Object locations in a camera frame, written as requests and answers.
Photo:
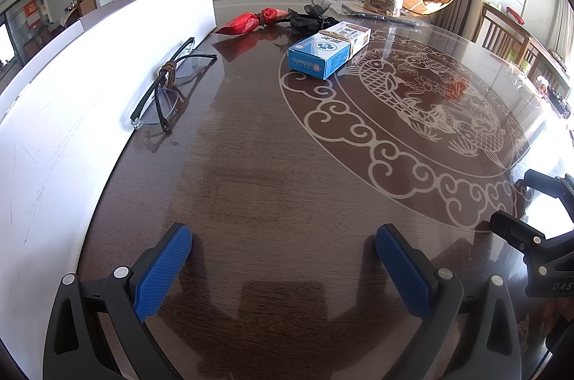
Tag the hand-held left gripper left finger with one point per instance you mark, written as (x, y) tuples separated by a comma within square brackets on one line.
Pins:
[(161, 274)]

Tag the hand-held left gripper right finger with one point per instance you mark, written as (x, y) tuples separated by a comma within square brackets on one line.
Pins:
[(406, 272)]

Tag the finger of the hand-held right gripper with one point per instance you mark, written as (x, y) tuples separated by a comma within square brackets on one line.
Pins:
[(549, 185), (515, 230)]

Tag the white board panel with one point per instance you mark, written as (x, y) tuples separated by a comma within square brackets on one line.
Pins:
[(67, 129)]

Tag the brown patterned desktop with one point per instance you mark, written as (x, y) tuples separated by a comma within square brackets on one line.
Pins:
[(269, 183)]

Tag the wooden dining chair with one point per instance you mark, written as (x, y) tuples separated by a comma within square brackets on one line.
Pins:
[(502, 28), (540, 57)]

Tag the blue and white carton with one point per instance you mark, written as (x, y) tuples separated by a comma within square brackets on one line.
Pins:
[(329, 50)]

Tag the red foil packet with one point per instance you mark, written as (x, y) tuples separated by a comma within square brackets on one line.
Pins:
[(244, 23)]

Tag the brown upholstered dining chair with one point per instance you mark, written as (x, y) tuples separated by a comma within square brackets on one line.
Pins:
[(86, 3)]

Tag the red paper door decoration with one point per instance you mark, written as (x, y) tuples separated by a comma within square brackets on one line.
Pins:
[(32, 15)]

